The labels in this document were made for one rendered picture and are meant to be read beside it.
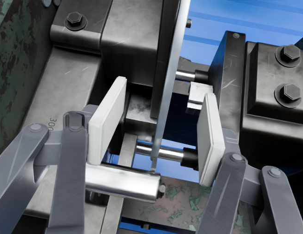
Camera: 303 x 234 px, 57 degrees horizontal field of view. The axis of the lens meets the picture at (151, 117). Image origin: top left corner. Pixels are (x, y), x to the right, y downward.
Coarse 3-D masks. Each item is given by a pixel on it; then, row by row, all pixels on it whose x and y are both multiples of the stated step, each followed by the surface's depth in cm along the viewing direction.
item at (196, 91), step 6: (192, 84) 46; (198, 84) 47; (204, 84) 47; (192, 90) 45; (198, 90) 45; (204, 90) 45; (210, 90) 45; (192, 96) 45; (198, 96) 45; (192, 102) 45; (198, 102) 45; (186, 108) 45; (192, 108) 45; (198, 108) 45; (198, 114) 47
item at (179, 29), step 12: (180, 0) 22; (180, 12) 22; (180, 24) 22; (180, 36) 22; (180, 48) 22; (168, 60) 22; (168, 72) 23; (168, 84) 23; (168, 96) 23; (168, 108) 24; (156, 132) 26; (156, 144) 27; (156, 156) 30
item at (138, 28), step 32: (64, 0) 31; (96, 0) 31; (128, 0) 32; (160, 0) 32; (64, 32) 30; (96, 32) 30; (128, 32) 30; (160, 32) 23; (128, 64) 32; (160, 64) 27; (160, 96) 33
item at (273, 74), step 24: (264, 48) 38; (288, 48) 37; (264, 72) 37; (288, 72) 37; (264, 96) 35; (288, 96) 34; (240, 120) 38; (264, 120) 37; (288, 120) 37; (240, 144) 41; (264, 144) 40; (288, 144) 38
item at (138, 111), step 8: (136, 88) 42; (144, 88) 42; (152, 88) 42; (136, 96) 42; (144, 96) 42; (136, 104) 41; (144, 104) 41; (128, 112) 40; (136, 112) 41; (144, 112) 41; (128, 120) 41; (136, 120) 40; (144, 120) 40; (152, 120) 40; (128, 128) 44; (136, 128) 43; (144, 128) 43; (152, 128) 42; (144, 136) 46
